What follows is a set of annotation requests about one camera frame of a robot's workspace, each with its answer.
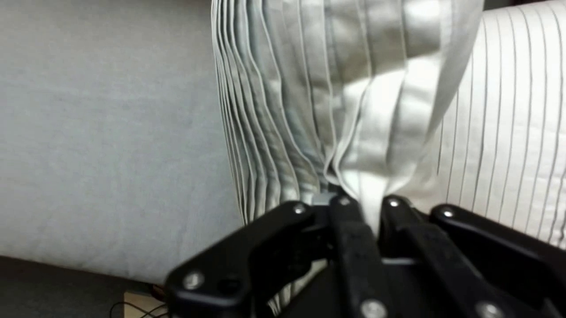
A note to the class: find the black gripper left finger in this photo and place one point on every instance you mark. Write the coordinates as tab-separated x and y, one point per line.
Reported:
354	265

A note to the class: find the small cream pleated pillow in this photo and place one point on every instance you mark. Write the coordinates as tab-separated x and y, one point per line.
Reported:
518	117
294	88

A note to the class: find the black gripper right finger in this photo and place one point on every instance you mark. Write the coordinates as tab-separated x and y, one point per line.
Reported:
471	258

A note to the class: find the grey fabric sofa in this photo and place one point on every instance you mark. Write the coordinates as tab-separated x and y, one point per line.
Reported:
89	117

